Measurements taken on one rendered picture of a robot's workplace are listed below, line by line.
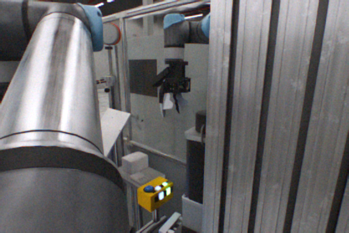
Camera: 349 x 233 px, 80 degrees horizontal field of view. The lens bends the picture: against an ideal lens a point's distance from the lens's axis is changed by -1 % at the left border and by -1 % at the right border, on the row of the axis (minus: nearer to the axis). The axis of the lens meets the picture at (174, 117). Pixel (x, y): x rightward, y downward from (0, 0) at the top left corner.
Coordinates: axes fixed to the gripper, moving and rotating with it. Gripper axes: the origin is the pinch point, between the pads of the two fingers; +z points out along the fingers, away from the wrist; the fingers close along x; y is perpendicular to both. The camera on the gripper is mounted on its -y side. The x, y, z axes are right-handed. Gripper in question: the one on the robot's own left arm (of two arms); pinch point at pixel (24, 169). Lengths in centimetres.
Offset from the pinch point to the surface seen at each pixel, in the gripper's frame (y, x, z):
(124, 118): -52, 66, 11
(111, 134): -56, 59, 20
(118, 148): -87, 83, 47
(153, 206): -8, 48, 43
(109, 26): -87, 84, -49
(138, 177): -50, 74, 56
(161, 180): -14, 59, 36
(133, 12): -76, 97, -58
